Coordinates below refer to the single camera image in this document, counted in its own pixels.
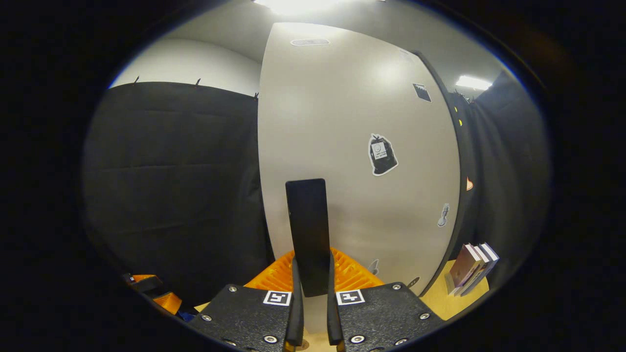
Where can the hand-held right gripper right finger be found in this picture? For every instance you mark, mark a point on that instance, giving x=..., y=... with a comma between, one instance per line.
x=334, y=318

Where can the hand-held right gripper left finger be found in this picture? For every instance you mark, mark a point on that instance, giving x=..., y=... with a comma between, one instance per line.
x=295, y=318

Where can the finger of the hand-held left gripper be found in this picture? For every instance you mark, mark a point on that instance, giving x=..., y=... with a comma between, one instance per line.
x=144, y=284
x=168, y=303

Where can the beige cabinet door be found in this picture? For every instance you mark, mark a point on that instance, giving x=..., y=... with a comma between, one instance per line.
x=342, y=122

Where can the black backdrop cloth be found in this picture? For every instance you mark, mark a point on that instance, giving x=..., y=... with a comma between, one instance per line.
x=171, y=171

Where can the purple cover book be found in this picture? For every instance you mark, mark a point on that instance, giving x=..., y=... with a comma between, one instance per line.
x=463, y=266

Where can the white book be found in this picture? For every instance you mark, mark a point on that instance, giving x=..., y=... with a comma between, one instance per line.
x=481, y=264

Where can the blue grey book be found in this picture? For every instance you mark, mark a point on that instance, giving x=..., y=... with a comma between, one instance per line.
x=491, y=256

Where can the ceiling light panel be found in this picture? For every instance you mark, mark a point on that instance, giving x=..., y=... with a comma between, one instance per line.
x=293, y=5
x=473, y=82

